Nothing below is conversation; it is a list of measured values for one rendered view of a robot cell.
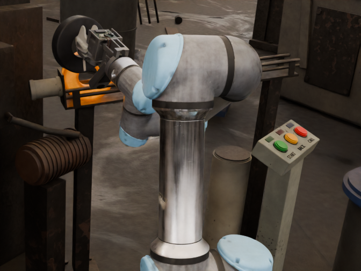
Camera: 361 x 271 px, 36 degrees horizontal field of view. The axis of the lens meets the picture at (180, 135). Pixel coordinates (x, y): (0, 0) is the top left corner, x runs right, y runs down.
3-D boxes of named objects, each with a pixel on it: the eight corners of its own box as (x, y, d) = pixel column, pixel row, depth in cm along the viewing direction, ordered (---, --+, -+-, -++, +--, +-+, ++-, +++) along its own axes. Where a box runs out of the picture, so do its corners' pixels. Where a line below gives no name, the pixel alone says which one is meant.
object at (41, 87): (29, 96, 166) (27, 77, 164) (59, 92, 169) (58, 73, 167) (33, 103, 161) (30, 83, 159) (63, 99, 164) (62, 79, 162)
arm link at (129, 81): (137, 121, 131) (142, 92, 126) (113, 96, 137) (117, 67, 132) (164, 114, 135) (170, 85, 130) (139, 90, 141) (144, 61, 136)
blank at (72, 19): (48, 19, 146) (53, 21, 143) (99, 11, 155) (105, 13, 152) (53, 76, 152) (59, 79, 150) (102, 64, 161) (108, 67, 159)
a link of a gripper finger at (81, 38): (81, 17, 149) (98, 33, 144) (77, 37, 152) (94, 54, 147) (70, 18, 147) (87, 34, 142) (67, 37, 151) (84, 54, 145)
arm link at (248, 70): (282, 27, 105) (195, 103, 150) (229, 25, 102) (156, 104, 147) (292, 85, 103) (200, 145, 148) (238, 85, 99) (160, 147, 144)
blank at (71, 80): (80, 107, 172) (82, 111, 169) (50, 69, 164) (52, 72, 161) (121, 78, 173) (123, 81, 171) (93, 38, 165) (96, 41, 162)
